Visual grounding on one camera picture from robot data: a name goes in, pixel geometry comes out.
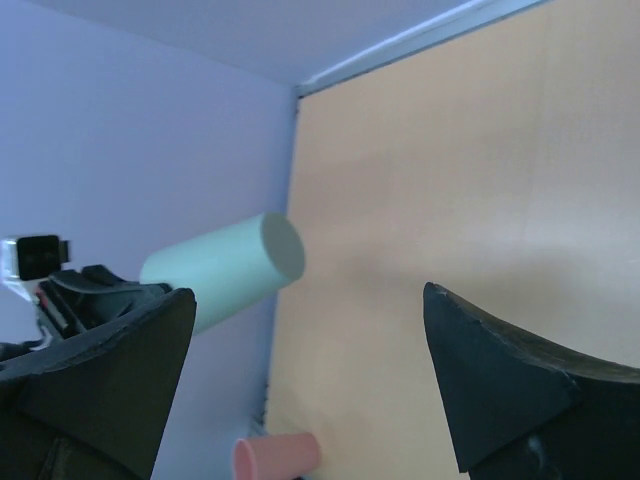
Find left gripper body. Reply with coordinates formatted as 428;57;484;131
29;265;170;345

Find green plastic cup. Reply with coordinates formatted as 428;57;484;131
139;213;305;335

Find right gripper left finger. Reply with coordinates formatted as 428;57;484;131
1;289;196;479

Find pink cup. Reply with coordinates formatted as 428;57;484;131
232;433;321;480

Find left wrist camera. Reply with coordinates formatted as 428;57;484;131
1;235;70;286

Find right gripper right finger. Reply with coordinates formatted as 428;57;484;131
423;283;639;479

